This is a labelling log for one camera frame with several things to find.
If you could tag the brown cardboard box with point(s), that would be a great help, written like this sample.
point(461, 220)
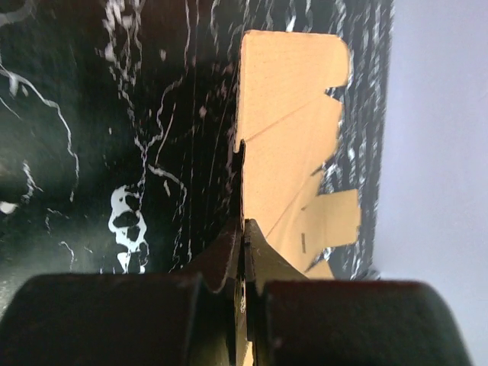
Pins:
point(290, 128)

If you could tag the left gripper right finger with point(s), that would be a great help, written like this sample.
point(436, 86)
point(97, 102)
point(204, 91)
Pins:
point(294, 320)

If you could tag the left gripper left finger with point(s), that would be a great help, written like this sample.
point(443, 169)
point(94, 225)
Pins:
point(185, 317)

